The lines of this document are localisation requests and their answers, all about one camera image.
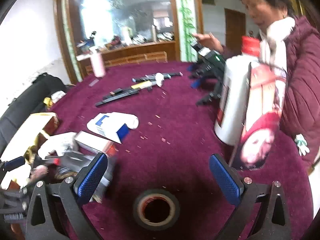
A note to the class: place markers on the large white liquor bottle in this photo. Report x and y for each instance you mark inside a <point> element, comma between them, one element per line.
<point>252,96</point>

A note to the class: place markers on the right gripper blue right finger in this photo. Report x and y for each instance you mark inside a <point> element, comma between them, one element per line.
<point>228,181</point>

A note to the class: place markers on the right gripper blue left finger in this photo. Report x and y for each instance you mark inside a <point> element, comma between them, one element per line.
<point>89,178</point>

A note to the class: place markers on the yellow cloth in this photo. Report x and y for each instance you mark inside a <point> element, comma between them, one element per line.
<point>48,102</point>

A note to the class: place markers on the long black flat pen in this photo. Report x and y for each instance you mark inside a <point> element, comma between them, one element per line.
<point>117,97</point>

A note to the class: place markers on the black electrical tape roll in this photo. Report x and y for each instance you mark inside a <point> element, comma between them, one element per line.
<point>156,209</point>

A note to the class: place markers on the yellow black pen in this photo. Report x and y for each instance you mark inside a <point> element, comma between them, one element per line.
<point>141,85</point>

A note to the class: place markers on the pink thermos bottle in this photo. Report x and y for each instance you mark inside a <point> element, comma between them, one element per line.
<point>98,64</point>

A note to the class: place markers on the black leather sofa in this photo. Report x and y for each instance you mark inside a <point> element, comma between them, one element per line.
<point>29,102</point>

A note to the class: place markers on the gold white open box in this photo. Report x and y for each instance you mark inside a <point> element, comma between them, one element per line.
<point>34,131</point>

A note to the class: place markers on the wooden mirror cabinet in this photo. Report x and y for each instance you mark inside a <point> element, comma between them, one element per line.
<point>125,31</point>

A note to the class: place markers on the blue white medicine box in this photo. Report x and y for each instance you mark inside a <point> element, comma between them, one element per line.
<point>109,126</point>

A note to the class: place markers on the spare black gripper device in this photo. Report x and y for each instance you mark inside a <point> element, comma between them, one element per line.
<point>210,65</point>

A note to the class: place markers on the black pen cluster marker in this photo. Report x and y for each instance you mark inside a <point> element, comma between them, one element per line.
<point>154,77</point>

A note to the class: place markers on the woman in maroon jacket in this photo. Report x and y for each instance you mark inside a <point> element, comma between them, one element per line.
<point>292,42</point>

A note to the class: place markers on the small white bottle on pens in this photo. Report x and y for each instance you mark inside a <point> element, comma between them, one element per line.
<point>160,78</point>

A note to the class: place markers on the white dropper bottle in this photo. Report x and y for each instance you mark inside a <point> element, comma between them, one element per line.
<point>130,120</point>

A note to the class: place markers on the small pen near thermos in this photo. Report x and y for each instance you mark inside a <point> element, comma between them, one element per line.
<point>93,82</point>

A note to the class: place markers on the silver grey carton box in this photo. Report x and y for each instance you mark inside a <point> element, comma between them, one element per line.
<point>95,144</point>

